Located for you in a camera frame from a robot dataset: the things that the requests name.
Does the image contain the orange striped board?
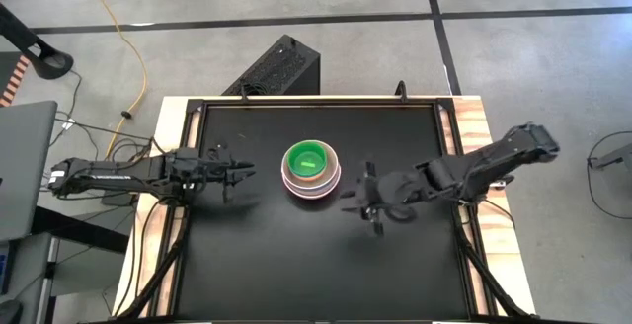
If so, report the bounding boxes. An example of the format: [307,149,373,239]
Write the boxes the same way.
[0,52,32,109]

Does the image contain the white bowl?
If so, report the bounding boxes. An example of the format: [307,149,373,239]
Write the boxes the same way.
[282,140,340,195]

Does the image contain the black floor cable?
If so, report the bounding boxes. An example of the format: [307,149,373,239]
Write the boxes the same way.
[53,116,167,160]

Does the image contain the grey laptop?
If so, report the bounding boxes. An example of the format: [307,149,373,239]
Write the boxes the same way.
[0,100,59,244]

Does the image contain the pale pink bowl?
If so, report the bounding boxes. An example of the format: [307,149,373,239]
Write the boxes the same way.
[283,140,337,190]

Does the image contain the black looped cable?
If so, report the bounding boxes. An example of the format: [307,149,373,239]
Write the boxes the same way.
[586,129,632,221]

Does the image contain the yellow cable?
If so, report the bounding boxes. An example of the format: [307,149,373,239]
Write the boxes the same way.
[76,0,149,160]

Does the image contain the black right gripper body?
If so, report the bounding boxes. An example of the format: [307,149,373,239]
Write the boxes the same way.
[362,160,431,239]

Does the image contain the black computer tower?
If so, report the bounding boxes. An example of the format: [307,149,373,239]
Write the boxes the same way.
[221,34,322,97]

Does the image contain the grey cabinet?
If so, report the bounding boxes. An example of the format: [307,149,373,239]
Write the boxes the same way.
[0,232,58,324]

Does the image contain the grey metal bracket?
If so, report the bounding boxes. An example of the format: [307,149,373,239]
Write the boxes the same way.
[590,143,632,172]

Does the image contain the black stand foot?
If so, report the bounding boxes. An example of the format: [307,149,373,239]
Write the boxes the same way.
[0,2,75,81]

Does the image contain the orange patterned bowl green inside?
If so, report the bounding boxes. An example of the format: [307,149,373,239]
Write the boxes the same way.
[284,140,329,183]

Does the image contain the large peach bowl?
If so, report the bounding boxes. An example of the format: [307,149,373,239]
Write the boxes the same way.
[280,139,343,201]

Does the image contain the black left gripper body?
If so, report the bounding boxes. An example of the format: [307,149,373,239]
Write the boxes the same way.
[190,140,239,205]

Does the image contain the black flat bar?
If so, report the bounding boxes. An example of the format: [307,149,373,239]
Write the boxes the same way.
[32,204,130,255]

